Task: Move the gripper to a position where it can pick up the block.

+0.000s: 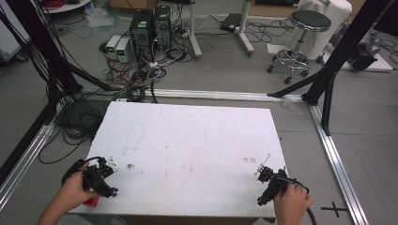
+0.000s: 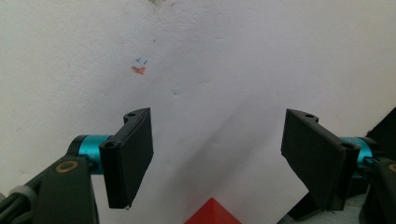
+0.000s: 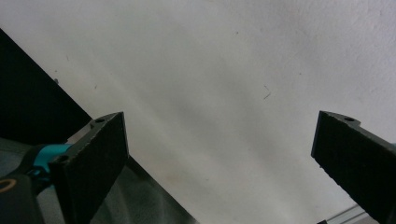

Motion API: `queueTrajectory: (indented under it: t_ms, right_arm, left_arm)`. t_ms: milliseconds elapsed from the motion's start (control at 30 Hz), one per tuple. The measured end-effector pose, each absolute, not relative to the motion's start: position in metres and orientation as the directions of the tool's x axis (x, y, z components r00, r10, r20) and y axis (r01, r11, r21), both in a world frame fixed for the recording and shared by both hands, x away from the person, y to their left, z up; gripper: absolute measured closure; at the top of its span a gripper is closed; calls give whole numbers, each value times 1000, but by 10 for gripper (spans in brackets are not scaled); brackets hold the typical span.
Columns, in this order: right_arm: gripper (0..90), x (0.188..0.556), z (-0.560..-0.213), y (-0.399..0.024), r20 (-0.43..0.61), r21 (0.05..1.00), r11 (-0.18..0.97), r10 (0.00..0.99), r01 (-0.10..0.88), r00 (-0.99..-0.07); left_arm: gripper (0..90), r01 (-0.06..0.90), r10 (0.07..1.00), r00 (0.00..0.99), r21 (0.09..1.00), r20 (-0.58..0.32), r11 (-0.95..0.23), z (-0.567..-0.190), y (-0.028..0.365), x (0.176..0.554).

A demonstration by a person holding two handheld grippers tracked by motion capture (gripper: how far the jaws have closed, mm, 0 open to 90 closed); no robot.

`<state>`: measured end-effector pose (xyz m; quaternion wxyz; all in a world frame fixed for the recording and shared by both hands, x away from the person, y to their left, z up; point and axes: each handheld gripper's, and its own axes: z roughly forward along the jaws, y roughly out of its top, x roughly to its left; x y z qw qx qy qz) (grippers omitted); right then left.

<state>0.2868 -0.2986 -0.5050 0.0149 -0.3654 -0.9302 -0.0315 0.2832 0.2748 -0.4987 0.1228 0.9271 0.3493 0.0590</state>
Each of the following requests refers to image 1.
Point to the person's left hand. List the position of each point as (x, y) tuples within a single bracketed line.
[(76, 191)]

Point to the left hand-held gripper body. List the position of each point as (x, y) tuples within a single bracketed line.
[(94, 180)]

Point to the black machine on white board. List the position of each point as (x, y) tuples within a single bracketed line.
[(359, 56)]

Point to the large white foam block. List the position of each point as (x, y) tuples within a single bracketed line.
[(325, 28)]

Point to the clear plastic bag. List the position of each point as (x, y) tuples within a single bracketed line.
[(100, 17)]

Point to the black round chrome stool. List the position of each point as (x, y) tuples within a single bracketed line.
[(300, 40)]

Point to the white desk leg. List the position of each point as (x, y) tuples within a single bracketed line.
[(194, 34), (244, 31)]

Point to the round white table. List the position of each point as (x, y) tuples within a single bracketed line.
[(64, 6)]

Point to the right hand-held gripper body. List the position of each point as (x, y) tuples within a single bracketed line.
[(275, 184)]

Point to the white power supply unit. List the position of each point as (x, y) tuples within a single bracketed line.
[(112, 46), (123, 50)]

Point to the flat black box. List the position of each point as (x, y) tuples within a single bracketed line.
[(231, 22)]

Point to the small red block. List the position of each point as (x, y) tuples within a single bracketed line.
[(91, 201)]

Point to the person's right hand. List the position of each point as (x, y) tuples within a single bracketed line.
[(291, 203)]

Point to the aluminium floor rail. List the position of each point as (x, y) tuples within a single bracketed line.
[(25, 156), (336, 162), (219, 94)]

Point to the black computer tower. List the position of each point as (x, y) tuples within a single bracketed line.
[(142, 31), (162, 26)]

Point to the black frame post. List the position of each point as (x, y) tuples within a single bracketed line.
[(40, 53), (338, 53)]

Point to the white foam board table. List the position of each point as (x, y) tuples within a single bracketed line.
[(187, 150)]

